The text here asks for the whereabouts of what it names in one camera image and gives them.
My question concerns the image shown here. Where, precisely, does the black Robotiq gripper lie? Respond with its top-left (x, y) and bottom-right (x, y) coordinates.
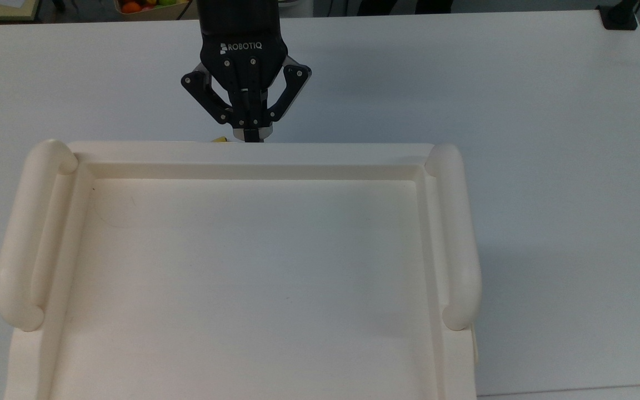
top-left (181, 0), bottom-right (313, 143)

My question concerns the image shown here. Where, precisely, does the cream wooden cabinet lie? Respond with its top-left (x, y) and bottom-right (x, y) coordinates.
top-left (3, 140), bottom-right (479, 400)

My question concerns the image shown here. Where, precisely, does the box of colourful fruit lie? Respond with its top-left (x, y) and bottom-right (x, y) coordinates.
top-left (113, 0), bottom-right (192, 21)

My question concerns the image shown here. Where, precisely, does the light wooden board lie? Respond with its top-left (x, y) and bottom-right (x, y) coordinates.
top-left (0, 0), bottom-right (41, 22)

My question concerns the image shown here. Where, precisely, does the cream rounded cabinet handle bar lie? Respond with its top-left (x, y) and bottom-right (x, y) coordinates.
top-left (0, 139), bottom-right (79, 333)
top-left (424, 143), bottom-right (482, 332)

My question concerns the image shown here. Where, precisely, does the black table clamp mount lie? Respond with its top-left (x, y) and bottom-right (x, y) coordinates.
top-left (597, 0), bottom-right (640, 31)

